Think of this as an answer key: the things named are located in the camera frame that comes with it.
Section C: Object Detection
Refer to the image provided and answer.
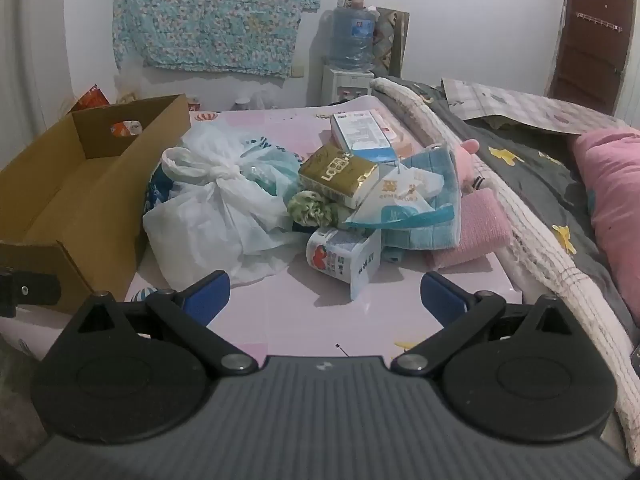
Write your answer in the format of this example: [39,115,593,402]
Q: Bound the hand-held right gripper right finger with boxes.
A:
[392,272,576,376]

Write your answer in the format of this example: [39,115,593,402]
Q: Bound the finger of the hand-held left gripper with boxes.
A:
[0,269,62,317]

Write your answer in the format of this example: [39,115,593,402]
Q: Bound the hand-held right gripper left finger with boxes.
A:
[75,270,257,376]

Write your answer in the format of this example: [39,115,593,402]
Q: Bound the light blue towel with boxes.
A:
[372,145,463,261]

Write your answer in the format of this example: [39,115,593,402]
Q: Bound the pink towel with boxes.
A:
[427,190,513,270]

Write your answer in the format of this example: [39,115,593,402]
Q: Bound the brown cardboard box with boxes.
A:
[0,94,193,316]

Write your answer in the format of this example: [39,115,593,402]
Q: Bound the white blue wrapper packet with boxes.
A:
[345,162,456,231]

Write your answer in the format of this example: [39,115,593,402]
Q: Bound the green white scrunchie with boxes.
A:
[287,191,346,228]

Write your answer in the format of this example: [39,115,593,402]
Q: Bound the pink plush toy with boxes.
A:
[452,140,488,193]

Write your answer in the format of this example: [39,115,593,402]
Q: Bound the gold tissue pack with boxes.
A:
[298,144,381,209]

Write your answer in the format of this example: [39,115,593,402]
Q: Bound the blue white box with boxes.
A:
[330,110,401,163]

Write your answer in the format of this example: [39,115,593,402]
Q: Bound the white plastic bag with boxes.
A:
[142,122,303,288]

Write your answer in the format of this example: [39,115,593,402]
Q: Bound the grey star blanket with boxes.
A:
[400,80,640,326]

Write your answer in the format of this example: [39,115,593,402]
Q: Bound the pink wet wipes pack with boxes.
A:
[372,110,416,155]

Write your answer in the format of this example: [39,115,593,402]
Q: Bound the crumpled white plastic bags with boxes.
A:
[232,91,268,111]

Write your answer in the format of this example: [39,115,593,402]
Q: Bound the red snack bag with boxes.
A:
[67,85,111,115]

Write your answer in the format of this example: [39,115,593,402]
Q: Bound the pink pillow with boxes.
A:
[572,129,640,323]

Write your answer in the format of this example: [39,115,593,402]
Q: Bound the checkered cloth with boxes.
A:
[440,77,628,136]

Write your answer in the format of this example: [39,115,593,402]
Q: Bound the patterned board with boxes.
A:
[372,7,410,78]

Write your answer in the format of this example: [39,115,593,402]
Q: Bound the blue water jug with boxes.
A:
[327,4,381,70]

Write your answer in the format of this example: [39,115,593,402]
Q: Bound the brown door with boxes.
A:
[547,0,638,116]

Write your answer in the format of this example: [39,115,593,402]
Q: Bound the door hook rack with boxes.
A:
[575,11,625,33]

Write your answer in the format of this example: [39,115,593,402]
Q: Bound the floral wall cloth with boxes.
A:
[112,0,323,78]

